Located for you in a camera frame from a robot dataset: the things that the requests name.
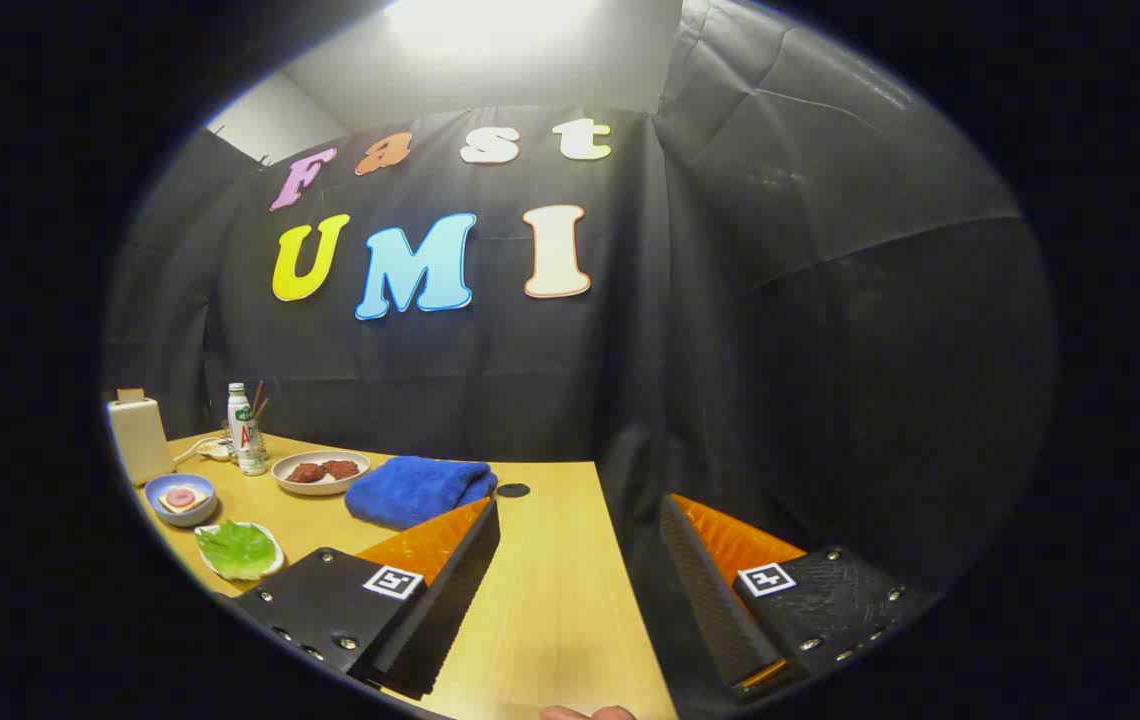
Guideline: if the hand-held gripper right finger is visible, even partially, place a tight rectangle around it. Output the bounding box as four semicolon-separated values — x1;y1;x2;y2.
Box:
658;493;941;701

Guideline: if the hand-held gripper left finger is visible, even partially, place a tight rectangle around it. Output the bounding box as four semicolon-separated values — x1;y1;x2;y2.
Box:
230;497;501;701

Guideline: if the green lettuce leaf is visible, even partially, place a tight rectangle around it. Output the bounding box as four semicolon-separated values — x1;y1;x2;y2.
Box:
198;522;278;579

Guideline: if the folded blue towel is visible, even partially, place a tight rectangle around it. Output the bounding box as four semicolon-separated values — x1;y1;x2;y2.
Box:
344;456;499;532

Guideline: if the round cream plate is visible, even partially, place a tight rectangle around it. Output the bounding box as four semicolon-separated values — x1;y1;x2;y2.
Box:
271;450;371;497

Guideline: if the square white plate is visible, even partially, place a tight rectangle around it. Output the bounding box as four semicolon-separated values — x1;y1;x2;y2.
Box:
194;521;285;583

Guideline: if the black backdrop cloth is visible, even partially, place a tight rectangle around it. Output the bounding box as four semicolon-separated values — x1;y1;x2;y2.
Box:
102;0;1059;611

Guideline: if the white bottle green cap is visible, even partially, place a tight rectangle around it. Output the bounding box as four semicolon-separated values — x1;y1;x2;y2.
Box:
227;382;268;477

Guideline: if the round blue plate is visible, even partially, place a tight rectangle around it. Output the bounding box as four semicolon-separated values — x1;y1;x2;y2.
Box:
144;473;218;528

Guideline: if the white toaster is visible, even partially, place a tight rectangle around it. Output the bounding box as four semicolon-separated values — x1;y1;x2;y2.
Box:
108;398;177;488

